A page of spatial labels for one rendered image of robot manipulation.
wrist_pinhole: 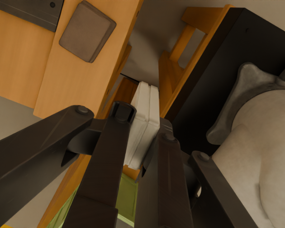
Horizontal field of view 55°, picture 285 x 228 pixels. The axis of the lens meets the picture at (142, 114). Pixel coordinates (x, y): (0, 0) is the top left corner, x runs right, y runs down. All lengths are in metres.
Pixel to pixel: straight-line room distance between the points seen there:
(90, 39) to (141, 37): 0.94
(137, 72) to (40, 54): 0.93
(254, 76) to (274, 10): 1.05
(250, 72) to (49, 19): 0.41
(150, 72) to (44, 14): 0.98
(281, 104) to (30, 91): 0.52
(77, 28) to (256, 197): 0.43
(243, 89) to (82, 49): 0.32
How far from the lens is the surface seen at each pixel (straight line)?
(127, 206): 0.74
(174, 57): 1.26
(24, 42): 0.67
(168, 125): 0.17
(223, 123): 0.58
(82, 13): 0.57
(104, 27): 0.56
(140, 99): 0.16
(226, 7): 0.65
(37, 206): 2.11
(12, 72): 0.69
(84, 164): 0.84
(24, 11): 0.64
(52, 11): 0.61
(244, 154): 0.42
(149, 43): 1.49
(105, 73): 0.60
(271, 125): 0.43
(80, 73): 0.62
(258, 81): 0.56
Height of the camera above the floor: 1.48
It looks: 68 degrees down
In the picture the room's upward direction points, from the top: 173 degrees counter-clockwise
